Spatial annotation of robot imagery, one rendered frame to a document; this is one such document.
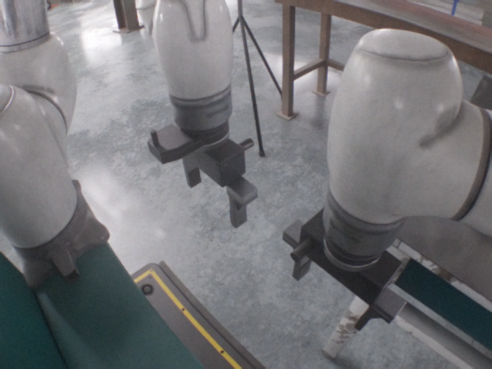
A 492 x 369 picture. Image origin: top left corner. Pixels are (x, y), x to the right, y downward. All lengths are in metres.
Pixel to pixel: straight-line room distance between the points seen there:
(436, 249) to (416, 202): 0.28
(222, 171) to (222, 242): 0.90
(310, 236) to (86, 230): 0.34
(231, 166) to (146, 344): 0.29
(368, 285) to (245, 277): 0.93
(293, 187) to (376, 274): 1.22
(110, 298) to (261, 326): 0.79
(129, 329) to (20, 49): 0.47
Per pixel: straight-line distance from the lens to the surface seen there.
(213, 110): 0.46
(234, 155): 0.49
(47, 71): 0.58
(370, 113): 0.22
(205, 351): 0.84
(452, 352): 0.70
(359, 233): 0.31
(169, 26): 0.40
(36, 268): 0.56
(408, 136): 0.22
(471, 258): 0.56
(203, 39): 0.40
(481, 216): 0.28
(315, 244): 0.40
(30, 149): 0.44
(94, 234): 0.54
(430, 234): 0.55
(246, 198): 0.51
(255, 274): 1.29
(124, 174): 1.78
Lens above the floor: 1.13
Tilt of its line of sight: 45 degrees down
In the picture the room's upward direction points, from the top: 3 degrees counter-clockwise
